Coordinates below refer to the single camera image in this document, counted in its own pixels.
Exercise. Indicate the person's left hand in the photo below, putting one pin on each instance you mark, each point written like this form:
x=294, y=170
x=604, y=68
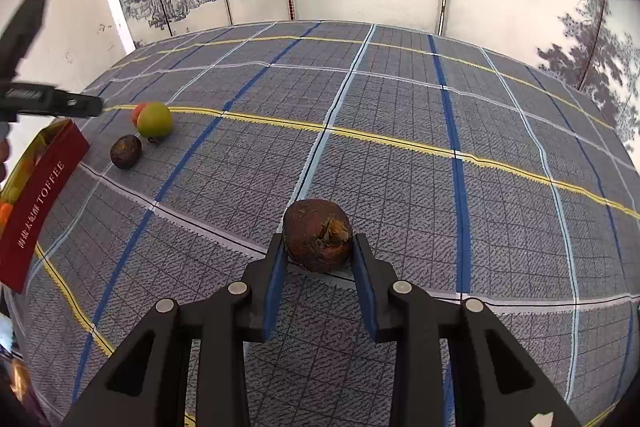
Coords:
x=3, y=154

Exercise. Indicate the brown taro root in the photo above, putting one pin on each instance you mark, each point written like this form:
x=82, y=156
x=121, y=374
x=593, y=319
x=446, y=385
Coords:
x=317, y=234

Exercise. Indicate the dark brown passion fruit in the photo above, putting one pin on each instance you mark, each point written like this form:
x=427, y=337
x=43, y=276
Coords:
x=126, y=152

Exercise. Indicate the green round fruit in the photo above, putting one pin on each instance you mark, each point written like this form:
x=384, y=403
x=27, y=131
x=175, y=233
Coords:
x=155, y=119

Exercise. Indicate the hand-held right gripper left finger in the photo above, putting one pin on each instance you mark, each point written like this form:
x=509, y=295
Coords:
x=274, y=287

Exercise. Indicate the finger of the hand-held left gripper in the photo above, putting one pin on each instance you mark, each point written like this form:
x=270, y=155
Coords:
x=22, y=34
x=60, y=103

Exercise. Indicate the red cardboard box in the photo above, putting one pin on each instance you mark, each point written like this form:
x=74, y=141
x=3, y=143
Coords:
x=42, y=202

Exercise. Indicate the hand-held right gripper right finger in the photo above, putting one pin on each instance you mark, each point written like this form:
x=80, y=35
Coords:
x=366, y=289

